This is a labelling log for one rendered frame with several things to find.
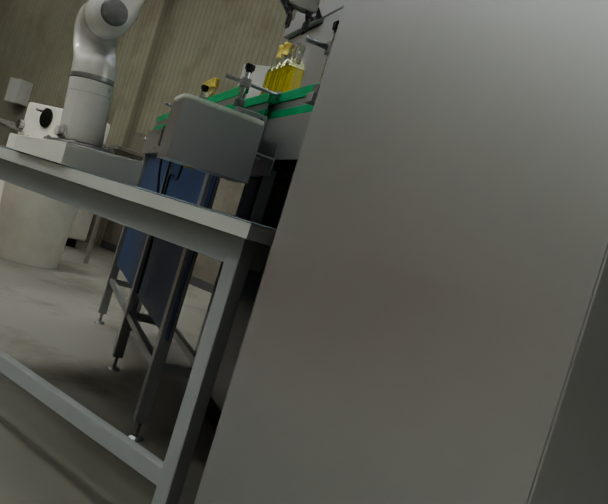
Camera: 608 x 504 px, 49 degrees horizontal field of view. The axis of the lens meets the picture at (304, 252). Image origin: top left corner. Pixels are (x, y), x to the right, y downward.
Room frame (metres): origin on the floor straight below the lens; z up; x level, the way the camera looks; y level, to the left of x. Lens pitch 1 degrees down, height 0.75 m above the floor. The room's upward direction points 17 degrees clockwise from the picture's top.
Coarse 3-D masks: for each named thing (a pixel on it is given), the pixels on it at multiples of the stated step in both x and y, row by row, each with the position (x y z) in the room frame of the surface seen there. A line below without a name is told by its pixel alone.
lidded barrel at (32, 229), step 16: (16, 192) 4.64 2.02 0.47; (32, 192) 4.63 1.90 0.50; (0, 208) 4.72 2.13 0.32; (16, 208) 4.64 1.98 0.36; (32, 208) 4.64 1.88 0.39; (48, 208) 4.68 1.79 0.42; (64, 208) 4.76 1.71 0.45; (0, 224) 4.69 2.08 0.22; (16, 224) 4.64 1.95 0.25; (32, 224) 4.65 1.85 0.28; (48, 224) 4.70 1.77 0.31; (64, 224) 4.81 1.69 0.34; (0, 240) 4.67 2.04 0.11; (16, 240) 4.65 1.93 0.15; (32, 240) 4.67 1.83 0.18; (48, 240) 4.73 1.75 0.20; (64, 240) 4.88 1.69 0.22; (0, 256) 4.67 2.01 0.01; (16, 256) 4.66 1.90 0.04; (32, 256) 4.69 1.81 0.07; (48, 256) 4.77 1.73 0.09
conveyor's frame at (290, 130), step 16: (272, 128) 1.89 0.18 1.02; (288, 128) 1.76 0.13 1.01; (304, 128) 1.65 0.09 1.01; (288, 144) 1.73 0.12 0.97; (144, 160) 3.52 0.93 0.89; (288, 160) 2.06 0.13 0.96; (208, 176) 2.05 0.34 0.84; (272, 176) 2.13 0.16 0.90; (160, 192) 2.76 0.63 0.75; (256, 192) 2.13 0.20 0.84; (256, 208) 2.12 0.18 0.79
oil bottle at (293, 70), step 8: (288, 64) 2.04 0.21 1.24; (296, 64) 2.05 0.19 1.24; (288, 72) 2.04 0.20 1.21; (296, 72) 2.05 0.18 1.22; (280, 80) 2.07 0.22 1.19; (288, 80) 2.04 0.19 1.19; (296, 80) 2.05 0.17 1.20; (280, 88) 2.05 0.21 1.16; (288, 88) 2.05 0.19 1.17; (296, 88) 2.06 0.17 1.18
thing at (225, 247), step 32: (0, 160) 2.01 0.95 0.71; (64, 192) 1.79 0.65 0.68; (96, 192) 1.71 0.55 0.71; (128, 224) 1.61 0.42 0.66; (160, 224) 1.54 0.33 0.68; (192, 224) 1.48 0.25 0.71; (224, 256) 1.41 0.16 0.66; (256, 256) 1.42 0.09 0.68; (224, 288) 1.38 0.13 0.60; (224, 320) 1.38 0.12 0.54; (0, 352) 1.86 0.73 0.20; (32, 384) 1.72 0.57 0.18; (192, 384) 1.39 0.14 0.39; (64, 416) 1.62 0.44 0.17; (96, 416) 1.59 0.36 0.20; (192, 416) 1.38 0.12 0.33; (128, 448) 1.47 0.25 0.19; (192, 448) 1.40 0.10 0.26; (160, 480) 1.39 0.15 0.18
